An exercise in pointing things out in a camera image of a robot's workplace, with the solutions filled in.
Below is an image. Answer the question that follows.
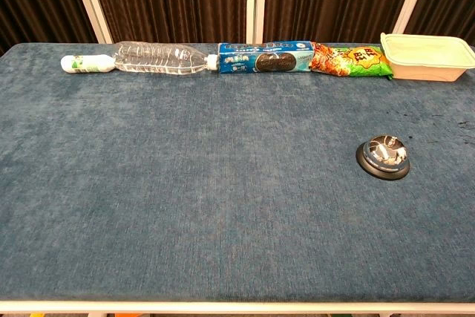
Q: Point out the black silver call bell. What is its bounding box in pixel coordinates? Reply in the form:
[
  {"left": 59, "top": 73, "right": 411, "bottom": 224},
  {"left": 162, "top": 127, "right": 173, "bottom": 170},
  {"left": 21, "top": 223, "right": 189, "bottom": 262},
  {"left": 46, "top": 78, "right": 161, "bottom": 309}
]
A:
[{"left": 355, "top": 134, "right": 411, "bottom": 181}]

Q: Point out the blue table cloth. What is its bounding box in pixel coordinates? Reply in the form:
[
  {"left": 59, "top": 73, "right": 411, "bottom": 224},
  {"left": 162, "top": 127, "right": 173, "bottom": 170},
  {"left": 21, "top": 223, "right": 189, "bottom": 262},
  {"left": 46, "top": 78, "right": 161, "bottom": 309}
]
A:
[{"left": 0, "top": 42, "right": 475, "bottom": 303}]

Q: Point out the blue Oreo cookie box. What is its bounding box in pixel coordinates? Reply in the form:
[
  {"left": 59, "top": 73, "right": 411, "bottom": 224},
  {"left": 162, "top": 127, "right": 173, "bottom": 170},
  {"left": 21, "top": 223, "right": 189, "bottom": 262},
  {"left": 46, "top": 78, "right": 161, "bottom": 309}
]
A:
[{"left": 217, "top": 39, "right": 315, "bottom": 74}]

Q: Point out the clear plastic water bottle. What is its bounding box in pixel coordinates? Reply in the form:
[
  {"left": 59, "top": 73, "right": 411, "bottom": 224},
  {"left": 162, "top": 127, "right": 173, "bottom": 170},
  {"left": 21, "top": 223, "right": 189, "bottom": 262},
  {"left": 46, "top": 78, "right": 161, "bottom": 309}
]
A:
[{"left": 112, "top": 40, "right": 217, "bottom": 75}]

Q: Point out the orange green snack bag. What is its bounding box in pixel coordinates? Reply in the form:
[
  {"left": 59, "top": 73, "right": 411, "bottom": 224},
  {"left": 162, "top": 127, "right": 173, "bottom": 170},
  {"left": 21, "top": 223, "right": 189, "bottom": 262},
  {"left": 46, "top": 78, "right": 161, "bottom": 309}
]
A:
[{"left": 309, "top": 42, "right": 394, "bottom": 81}]

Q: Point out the small white green-print bottle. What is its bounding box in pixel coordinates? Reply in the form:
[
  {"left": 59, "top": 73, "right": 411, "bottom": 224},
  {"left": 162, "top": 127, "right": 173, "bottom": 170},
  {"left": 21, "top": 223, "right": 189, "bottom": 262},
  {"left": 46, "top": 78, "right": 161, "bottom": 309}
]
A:
[{"left": 60, "top": 53, "right": 115, "bottom": 74}]

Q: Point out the pale green lidded container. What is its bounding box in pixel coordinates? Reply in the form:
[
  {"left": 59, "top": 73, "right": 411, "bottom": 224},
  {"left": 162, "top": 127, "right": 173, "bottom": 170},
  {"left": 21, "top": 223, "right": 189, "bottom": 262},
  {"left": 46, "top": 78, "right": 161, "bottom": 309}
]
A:
[{"left": 379, "top": 32, "right": 475, "bottom": 82}]

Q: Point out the white table frame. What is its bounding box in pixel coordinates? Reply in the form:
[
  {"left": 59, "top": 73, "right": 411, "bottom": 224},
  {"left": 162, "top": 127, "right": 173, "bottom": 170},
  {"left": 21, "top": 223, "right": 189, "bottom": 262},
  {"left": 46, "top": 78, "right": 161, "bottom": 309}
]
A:
[{"left": 0, "top": 299, "right": 475, "bottom": 317}]

